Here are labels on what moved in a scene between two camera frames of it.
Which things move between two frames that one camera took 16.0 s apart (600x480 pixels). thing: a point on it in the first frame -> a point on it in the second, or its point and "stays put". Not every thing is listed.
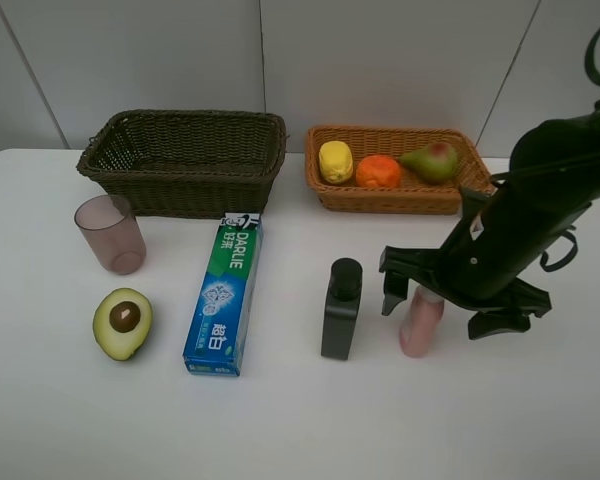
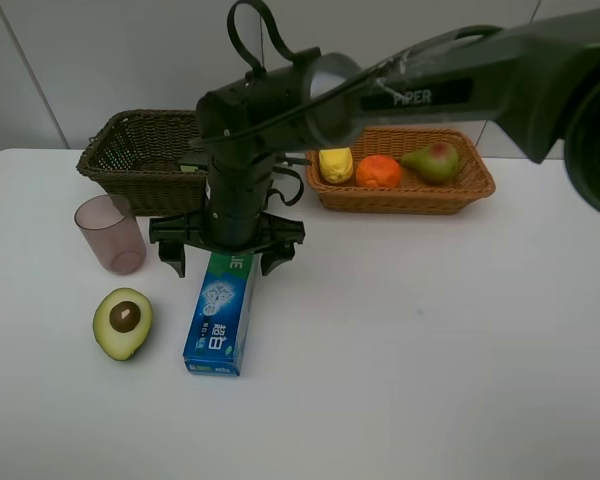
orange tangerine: [375, 171] stays put
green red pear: [437, 161] stays put
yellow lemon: [336, 161] stays put
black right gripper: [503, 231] -> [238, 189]
